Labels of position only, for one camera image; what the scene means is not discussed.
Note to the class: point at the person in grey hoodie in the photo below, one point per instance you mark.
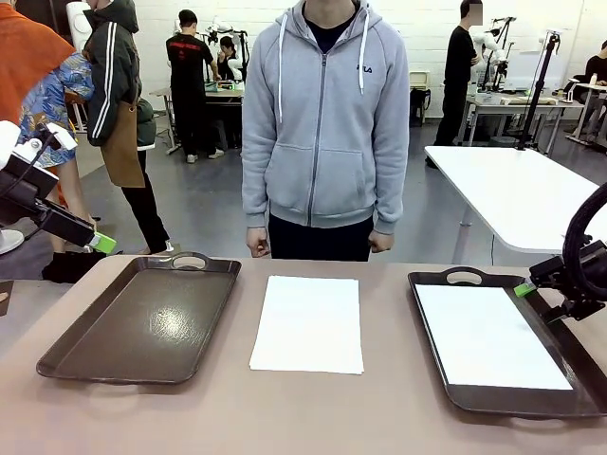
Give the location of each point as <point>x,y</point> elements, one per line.
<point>327,118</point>

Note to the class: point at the person in blue floral dress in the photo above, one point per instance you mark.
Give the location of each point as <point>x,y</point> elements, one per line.
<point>52,95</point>

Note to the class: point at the white A4 paper sheet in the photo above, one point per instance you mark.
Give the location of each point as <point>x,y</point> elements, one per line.
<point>483,332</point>

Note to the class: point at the seated person in black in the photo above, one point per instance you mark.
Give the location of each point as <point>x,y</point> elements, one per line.
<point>597,76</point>

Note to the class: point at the person in orange garment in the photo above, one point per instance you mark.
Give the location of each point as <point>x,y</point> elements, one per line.
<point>23,57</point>

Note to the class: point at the white rounded column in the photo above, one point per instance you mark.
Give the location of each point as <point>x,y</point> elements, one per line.
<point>78,23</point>

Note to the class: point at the person in striped dark jacket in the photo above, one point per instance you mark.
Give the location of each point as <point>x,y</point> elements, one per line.
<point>114,71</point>

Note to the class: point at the beige box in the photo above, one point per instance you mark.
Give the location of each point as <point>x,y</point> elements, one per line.
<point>419,80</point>

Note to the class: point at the white table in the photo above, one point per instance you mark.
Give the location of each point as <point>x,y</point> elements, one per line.
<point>512,189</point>

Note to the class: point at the person's right forearm grey sleeve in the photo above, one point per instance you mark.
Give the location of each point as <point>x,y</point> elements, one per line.
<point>256,189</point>

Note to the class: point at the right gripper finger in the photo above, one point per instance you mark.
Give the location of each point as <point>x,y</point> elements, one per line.
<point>545,275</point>
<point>559,310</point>

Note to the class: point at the white board panel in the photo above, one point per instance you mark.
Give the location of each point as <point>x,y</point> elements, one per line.
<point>521,71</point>

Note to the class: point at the brown plastic serving tray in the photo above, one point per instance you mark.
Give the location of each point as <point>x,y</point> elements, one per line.
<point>498,400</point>
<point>118,332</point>

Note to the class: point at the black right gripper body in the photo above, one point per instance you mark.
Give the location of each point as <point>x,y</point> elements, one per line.
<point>593,279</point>

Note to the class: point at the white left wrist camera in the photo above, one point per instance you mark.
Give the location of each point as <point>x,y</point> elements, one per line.
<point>61,138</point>

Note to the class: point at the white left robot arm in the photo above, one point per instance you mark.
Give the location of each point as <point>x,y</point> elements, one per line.
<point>7,142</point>

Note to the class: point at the person's left forearm grey sleeve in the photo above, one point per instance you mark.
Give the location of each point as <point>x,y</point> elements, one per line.
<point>391,189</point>

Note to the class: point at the white A4 paper stack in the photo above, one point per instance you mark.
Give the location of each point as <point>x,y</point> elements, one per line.
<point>308,327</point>

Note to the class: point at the brown board piece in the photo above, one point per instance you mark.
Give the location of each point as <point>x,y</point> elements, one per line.
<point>5,298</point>

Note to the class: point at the grey desk with green box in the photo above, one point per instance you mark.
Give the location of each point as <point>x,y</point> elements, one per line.
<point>223,95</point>

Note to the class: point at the grey desk with boxes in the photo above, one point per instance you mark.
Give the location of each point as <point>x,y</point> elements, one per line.
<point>517,100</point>

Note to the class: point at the person's left hand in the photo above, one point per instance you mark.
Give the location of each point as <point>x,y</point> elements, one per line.
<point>381,242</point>

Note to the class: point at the dark green puffer jacket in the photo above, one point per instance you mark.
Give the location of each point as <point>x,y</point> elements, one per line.
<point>147,123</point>

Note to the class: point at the man in black red-print t-shirt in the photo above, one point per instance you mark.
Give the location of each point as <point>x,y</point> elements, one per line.
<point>189,71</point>

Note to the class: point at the white round stand base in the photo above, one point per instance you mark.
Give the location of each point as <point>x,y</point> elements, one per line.
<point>9,242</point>

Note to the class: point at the person's right hand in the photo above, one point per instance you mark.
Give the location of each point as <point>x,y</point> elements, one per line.
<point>258,244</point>

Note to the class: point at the black bag on floor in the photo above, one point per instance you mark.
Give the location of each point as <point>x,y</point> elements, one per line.
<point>71,267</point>

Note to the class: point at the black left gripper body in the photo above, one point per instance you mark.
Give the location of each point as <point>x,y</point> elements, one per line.
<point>23,194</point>

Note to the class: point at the black tripod pole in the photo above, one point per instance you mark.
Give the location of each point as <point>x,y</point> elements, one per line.
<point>538,90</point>

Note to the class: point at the dark-haired person at desk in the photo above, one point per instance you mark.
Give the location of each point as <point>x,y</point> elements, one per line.
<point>230,57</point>

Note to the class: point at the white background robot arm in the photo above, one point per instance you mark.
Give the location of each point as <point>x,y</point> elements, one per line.
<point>220,26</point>
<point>493,47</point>

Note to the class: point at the man in black clothes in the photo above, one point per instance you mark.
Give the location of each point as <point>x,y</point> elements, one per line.
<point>457,71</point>

